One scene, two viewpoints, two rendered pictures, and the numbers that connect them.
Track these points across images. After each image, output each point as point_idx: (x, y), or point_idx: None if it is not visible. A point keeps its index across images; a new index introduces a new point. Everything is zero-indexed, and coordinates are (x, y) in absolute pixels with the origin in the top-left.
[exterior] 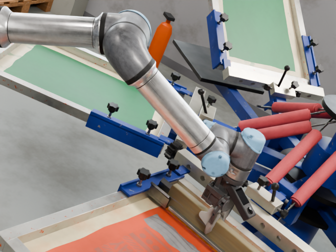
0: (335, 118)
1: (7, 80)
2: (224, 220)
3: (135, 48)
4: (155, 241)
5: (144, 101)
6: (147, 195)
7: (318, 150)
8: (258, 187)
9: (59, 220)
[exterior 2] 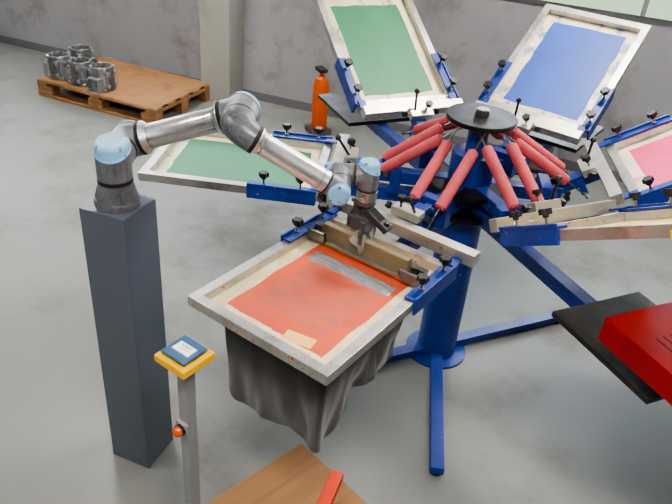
0: (458, 124)
1: (170, 178)
2: (372, 239)
3: (245, 123)
4: (319, 271)
5: None
6: (307, 238)
7: (456, 157)
8: (400, 204)
9: (235, 275)
